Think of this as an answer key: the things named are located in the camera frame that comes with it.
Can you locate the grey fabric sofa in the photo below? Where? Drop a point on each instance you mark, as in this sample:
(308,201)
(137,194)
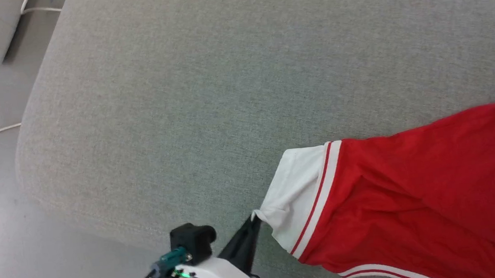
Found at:
(224,91)

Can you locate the red and white jersey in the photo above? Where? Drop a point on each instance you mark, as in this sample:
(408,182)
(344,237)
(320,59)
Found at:
(417,200)

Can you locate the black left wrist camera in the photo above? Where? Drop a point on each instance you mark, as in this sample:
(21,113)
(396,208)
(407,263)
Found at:
(191,239)

